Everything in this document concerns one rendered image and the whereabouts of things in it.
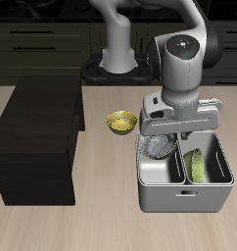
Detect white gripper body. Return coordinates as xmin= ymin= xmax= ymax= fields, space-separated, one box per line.
xmin=138 ymin=97 xmax=223 ymax=137

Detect green bowl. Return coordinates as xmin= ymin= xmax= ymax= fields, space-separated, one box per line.
xmin=183 ymin=147 xmax=206 ymax=184

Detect yellow bowl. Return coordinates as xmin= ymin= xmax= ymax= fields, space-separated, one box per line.
xmin=105 ymin=110 xmax=139 ymax=136

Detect white two-bin basket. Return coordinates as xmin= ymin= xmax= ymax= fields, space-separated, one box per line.
xmin=135 ymin=129 xmax=236 ymax=215

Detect dark wooden cabinet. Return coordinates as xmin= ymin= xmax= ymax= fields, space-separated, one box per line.
xmin=0 ymin=75 xmax=86 ymax=207

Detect dark kitchen cupboards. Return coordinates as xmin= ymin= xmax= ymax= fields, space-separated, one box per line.
xmin=0 ymin=0 xmax=237 ymax=87

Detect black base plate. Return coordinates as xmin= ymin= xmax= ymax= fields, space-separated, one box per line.
xmin=79 ymin=53 xmax=158 ymax=83

